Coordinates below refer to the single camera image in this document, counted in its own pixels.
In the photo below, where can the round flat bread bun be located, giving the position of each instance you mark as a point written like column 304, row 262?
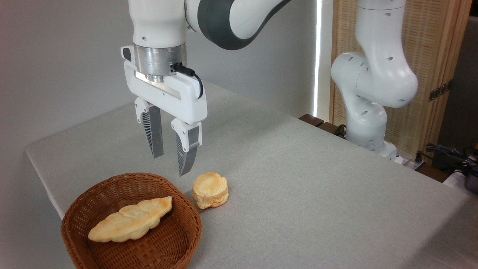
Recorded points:
column 210, row 186

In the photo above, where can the wooden rattan folding screen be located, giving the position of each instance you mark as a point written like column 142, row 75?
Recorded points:
column 429, row 45

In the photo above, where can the white power strip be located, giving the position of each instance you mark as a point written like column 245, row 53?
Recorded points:
column 409, row 162

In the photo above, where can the brown woven wicker basket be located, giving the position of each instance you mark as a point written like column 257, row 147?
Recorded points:
column 168, row 239

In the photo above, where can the dark brown wooden table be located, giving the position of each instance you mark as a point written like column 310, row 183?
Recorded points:
column 312, row 119

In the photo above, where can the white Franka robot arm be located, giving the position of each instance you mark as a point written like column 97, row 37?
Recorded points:
column 373, row 74

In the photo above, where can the grey tablecloth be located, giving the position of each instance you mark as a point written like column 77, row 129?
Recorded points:
column 298, row 186

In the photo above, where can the long braided bread loaf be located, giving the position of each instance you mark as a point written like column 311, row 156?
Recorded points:
column 130, row 220

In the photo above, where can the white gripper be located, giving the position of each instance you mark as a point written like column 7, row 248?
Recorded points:
column 168, row 95

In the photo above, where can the dark metal screen hinge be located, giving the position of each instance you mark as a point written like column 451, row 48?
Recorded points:
column 440, row 90

